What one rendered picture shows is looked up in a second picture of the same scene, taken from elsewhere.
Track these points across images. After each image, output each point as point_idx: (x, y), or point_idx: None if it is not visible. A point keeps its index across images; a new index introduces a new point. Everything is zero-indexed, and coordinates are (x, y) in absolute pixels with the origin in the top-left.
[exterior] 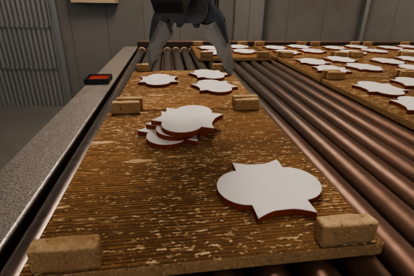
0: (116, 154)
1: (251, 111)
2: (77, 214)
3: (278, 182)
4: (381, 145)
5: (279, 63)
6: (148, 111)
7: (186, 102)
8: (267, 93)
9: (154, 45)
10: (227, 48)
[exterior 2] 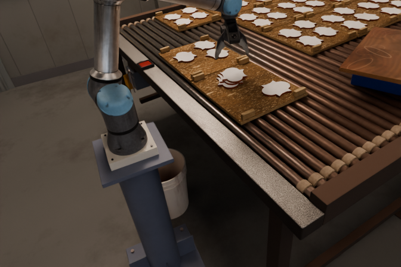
0: (221, 95)
1: (246, 63)
2: (235, 110)
3: (278, 86)
4: (299, 64)
5: None
6: (206, 76)
7: (215, 67)
8: (241, 49)
9: (219, 50)
10: (247, 46)
